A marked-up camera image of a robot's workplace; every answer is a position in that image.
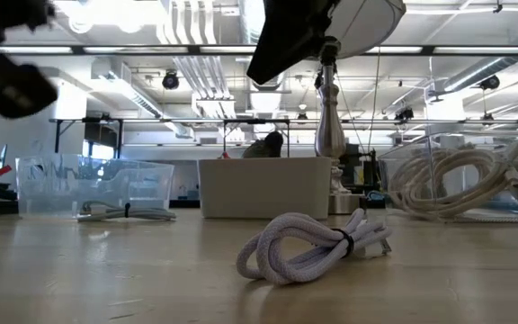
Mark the white shade chrome table lamp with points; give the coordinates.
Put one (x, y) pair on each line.
(331, 135)

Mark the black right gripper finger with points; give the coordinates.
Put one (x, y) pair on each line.
(290, 36)

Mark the black aluminium rig frame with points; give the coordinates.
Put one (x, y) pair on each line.
(151, 49)

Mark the frosted clear plastic bin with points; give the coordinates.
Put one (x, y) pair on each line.
(61, 180)

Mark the white opaque plastic bin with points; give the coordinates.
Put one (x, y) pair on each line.
(263, 189)

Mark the clear flat-walled plastic bin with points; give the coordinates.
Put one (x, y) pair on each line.
(457, 137)

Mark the person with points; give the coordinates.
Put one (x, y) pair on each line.
(268, 146)

